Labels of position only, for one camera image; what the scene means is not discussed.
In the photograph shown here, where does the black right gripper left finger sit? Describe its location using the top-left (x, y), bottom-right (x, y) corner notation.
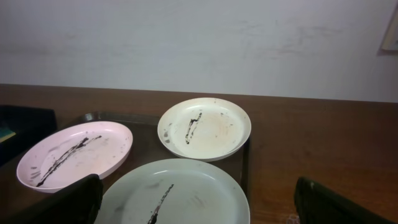
top-left (2, 174), bottom-right (103, 224)

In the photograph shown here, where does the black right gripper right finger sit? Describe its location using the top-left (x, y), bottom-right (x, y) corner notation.
top-left (294, 177), bottom-right (394, 224)

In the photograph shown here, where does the pink plate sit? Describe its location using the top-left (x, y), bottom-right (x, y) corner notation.
top-left (16, 121), bottom-right (133, 193)

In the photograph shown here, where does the pale green plate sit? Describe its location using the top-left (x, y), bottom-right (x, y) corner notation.
top-left (95, 159), bottom-right (251, 224)

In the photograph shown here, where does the green and yellow sponge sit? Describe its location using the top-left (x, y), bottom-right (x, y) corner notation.
top-left (0, 128), bottom-right (16, 142)

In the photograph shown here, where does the black small tray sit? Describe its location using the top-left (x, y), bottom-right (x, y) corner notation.
top-left (1, 105), bottom-right (57, 165)

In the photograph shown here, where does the cream white plate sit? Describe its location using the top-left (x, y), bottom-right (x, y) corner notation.
top-left (157, 98), bottom-right (252, 162)

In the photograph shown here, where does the wall fixture corner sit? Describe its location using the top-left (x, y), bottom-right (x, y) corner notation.
top-left (381, 6), bottom-right (397, 53)

